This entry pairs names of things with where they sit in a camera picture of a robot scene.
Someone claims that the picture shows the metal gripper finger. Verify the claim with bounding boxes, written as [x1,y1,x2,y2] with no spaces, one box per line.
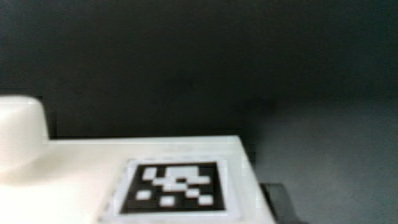
[260,183,308,224]

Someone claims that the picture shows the white drawer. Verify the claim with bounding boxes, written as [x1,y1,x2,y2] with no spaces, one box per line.
[0,96,277,224]

